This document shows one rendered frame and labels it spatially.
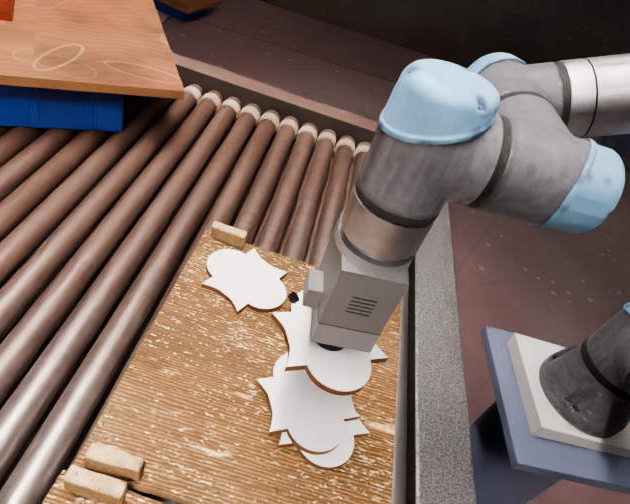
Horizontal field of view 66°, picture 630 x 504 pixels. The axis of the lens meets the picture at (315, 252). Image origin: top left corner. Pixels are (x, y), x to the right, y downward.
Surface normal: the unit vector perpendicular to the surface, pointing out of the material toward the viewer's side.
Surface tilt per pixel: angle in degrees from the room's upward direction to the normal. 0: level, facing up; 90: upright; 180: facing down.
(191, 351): 0
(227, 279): 0
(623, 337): 88
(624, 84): 51
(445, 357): 0
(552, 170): 55
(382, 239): 90
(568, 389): 71
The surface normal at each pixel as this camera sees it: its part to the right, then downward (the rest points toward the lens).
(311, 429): 0.27, -0.71
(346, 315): -0.03, 0.67
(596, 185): 0.15, 0.15
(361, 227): -0.71, 0.31
